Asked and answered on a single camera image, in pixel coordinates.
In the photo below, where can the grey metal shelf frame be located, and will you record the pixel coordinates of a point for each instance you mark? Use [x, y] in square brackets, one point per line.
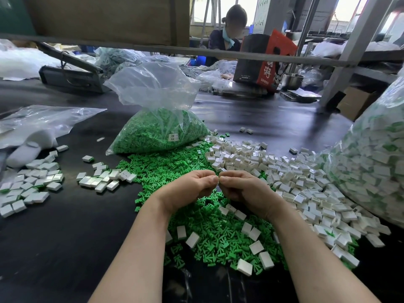
[126, 47]

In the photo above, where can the large bag of white caps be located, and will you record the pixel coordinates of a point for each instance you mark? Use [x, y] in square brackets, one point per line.
[386, 157]

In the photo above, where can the clear bag of pale parts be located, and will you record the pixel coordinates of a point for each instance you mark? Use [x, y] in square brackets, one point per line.
[128, 60]

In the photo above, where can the white bags on shelf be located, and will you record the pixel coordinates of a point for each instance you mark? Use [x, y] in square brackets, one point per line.
[353, 49]

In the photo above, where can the person's left forearm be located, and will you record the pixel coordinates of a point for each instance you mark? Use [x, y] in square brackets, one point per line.
[134, 270]

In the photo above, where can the metal bowl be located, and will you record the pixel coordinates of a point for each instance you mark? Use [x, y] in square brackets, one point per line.
[292, 82]

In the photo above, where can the black and red box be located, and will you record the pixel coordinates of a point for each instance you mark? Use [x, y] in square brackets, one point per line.
[262, 63]

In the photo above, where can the bag of green clips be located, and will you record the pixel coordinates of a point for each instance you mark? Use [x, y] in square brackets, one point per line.
[163, 129]

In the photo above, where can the black table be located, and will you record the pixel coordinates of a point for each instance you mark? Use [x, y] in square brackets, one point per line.
[63, 255]

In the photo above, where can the person's right hand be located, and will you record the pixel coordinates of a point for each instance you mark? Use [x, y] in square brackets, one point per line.
[255, 191]

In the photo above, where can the person's left hand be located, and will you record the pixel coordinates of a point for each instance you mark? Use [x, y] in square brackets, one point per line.
[184, 191]

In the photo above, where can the person's right forearm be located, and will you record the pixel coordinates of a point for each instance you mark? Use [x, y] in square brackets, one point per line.
[325, 270]

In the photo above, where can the brown board panel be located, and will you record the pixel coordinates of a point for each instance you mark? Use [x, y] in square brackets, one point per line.
[97, 19]

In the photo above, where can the empty clear plastic bag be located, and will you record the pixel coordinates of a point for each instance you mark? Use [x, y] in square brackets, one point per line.
[43, 120]

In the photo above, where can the white paper sheets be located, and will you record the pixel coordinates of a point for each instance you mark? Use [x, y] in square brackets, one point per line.
[300, 95]

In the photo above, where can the cardboard box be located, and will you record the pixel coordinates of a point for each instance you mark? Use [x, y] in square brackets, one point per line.
[358, 104]

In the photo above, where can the pile of white plastic caps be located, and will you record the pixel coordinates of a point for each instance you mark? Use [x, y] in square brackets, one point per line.
[323, 190]

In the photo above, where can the crumpled white plastic bag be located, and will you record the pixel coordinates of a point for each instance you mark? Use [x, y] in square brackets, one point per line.
[216, 75]

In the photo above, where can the white plastic sheet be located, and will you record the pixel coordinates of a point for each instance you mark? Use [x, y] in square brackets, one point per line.
[26, 61]

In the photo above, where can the pile of green parts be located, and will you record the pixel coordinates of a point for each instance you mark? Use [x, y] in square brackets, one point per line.
[154, 176]

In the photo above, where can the pile of assembled white pieces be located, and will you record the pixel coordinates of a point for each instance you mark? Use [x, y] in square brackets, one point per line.
[31, 184]

